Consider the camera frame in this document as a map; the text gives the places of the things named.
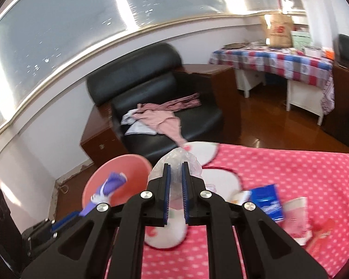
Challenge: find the green box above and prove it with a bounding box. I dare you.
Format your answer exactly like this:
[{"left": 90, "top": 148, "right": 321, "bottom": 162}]
[{"left": 290, "top": 30, "right": 312, "bottom": 53}]

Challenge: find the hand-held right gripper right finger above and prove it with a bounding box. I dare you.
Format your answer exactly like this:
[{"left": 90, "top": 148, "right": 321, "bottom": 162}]
[{"left": 181, "top": 161, "right": 329, "bottom": 279}]

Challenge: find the blue white packet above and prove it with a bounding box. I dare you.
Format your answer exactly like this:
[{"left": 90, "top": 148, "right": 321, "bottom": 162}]
[{"left": 248, "top": 184, "right": 285, "bottom": 221}]

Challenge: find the pink printed packet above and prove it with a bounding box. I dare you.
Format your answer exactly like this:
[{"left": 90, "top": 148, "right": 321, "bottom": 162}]
[{"left": 282, "top": 197, "right": 312, "bottom": 239}]

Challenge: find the black leather armchair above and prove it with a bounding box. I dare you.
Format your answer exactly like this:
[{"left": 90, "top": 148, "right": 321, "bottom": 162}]
[
  {"left": 80, "top": 43, "right": 242, "bottom": 166},
  {"left": 321, "top": 34, "right": 349, "bottom": 149}
]

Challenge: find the striped dark pink garment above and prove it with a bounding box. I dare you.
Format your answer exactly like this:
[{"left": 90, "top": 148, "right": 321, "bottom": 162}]
[{"left": 163, "top": 92, "right": 201, "bottom": 112}]

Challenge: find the pink plastic basin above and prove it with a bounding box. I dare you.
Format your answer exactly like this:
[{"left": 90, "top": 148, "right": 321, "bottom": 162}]
[{"left": 82, "top": 154, "right": 151, "bottom": 210}]

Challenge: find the pink polka dot blanket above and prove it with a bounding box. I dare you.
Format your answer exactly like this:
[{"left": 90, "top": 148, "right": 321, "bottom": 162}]
[{"left": 103, "top": 141, "right": 349, "bottom": 279}]

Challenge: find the brown paper bag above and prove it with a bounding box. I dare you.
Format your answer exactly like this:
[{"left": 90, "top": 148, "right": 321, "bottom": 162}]
[{"left": 262, "top": 14, "right": 294, "bottom": 48}]

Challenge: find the white table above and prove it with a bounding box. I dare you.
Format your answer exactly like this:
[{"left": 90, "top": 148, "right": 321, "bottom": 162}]
[{"left": 235, "top": 68, "right": 328, "bottom": 125}]

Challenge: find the grey window blind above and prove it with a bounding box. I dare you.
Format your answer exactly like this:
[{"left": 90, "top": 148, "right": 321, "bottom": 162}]
[{"left": 0, "top": 0, "right": 306, "bottom": 134}]

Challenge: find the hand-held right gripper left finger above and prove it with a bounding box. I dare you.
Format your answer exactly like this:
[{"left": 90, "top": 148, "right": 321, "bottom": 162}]
[{"left": 20, "top": 163, "right": 172, "bottom": 279}]

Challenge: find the white blue garment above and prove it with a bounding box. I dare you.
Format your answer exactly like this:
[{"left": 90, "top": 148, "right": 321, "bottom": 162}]
[{"left": 121, "top": 109, "right": 158, "bottom": 136}]

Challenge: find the checkered cloth table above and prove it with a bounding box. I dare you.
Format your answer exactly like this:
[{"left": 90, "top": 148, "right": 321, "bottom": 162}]
[{"left": 209, "top": 45, "right": 335, "bottom": 115}]

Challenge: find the translucent white plastic bag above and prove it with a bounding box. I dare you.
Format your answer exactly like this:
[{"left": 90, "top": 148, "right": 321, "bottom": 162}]
[{"left": 148, "top": 147, "right": 204, "bottom": 210}]

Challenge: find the long red box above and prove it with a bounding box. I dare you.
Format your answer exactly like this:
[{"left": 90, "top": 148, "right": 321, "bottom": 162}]
[{"left": 305, "top": 218, "right": 342, "bottom": 256}]

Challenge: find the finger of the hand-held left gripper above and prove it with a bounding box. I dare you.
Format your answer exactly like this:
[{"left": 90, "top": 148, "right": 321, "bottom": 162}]
[{"left": 51, "top": 211, "right": 85, "bottom": 233}]

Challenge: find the white container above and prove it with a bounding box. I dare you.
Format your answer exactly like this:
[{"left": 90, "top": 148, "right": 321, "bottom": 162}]
[{"left": 304, "top": 46, "right": 323, "bottom": 59}]

